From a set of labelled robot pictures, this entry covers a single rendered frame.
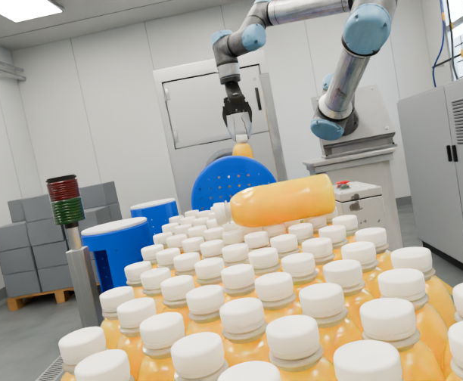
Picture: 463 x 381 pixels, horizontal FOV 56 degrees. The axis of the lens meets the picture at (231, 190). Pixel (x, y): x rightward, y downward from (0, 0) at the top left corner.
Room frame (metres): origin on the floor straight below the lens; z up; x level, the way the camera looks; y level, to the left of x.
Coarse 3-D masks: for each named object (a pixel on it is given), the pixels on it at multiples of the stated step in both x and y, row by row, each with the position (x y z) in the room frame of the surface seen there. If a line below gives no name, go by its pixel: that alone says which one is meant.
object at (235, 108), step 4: (232, 76) 1.47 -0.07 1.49; (236, 76) 1.47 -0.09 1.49; (240, 76) 1.49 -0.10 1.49; (220, 80) 1.49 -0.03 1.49; (224, 80) 1.47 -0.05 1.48; (228, 80) 1.47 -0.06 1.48; (232, 80) 1.47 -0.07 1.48; (236, 80) 1.49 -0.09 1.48; (240, 80) 1.50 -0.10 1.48; (220, 84) 1.50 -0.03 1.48; (224, 84) 1.52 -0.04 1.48; (224, 100) 1.50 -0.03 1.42; (244, 100) 1.47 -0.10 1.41; (224, 104) 1.55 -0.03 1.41; (228, 104) 1.47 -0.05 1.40; (232, 104) 1.47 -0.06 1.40; (236, 104) 1.47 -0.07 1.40; (240, 104) 1.47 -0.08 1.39; (244, 104) 1.47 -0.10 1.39; (228, 108) 1.47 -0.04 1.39; (232, 108) 1.47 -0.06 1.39; (236, 108) 1.47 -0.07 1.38; (240, 108) 1.47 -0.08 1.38; (232, 112) 1.48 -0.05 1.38; (236, 112) 1.53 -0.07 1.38; (240, 112) 1.53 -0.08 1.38
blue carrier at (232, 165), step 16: (224, 160) 1.37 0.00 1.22; (240, 160) 1.37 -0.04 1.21; (208, 176) 1.37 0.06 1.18; (224, 176) 1.37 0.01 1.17; (240, 176) 1.37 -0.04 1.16; (256, 176) 1.37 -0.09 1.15; (272, 176) 1.37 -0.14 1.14; (192, 192) 1.37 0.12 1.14; (208, 192) 1.37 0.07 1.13; (224, 192) 1.37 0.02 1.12; (192, 208) 1.37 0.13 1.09; (208, 208) 1.37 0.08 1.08
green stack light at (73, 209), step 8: (64, 200) 0.91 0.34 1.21; (72, 200) 0.91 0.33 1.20; (80, 200) 0.93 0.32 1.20; (56, 208) 0.91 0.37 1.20; (64, 208) 0.90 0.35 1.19; (72, 208) 0.91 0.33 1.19; (80, 208) 0.93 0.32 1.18; (56, 216) 0.91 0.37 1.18; (64, 216) 0.90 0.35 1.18; (72, 216) 0.91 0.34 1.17; (80, 216) 0.92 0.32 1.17; (56, 224) 0.91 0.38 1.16; (64, 224) 0.91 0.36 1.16
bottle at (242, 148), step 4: (240, 140) 1.47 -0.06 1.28; (244, 140) 1.47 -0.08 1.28; (236, 144) 1.47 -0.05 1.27; (240, 144) 1.46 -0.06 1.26; (244, 144) 1.46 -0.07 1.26; (248, 144) 1.47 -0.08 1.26; (236, 148) 1.46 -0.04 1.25; (240, 148) 1.45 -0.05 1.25; (244, 148) 1.45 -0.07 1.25; (248, 148) 1.46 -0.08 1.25; (232, 152) 1.48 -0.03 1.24; (236, 152) 1.46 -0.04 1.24; (240, 152) 1.45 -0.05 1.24; (244, 152) 1.45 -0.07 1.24; (248, 152) 1.45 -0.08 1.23; (252, 152) 1.47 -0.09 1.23; (248, 156) 1.45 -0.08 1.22; (252, 156) 1.47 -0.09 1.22; (248, 184) 1.45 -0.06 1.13
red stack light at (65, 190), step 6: (72, 180) 0.92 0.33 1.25; (48, 186) 0.91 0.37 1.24; (54, 186) 0.90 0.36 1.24; (60, 186) 0.90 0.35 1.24; (66, 186) 0.91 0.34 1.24; (72, 186) 0.92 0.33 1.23; (78, 186) 0.94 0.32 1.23; (48, 192) 0.91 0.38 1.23; (54, 192) 0.91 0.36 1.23; (60, 192) 0.90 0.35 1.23; (66, 192) 0.91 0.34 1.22; (72, 192) 0.91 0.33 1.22; (78, 192) 0.93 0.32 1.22; (54, 198) 0.91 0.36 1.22; (60, 198) 0.90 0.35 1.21; (66, 198) 0.91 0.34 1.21
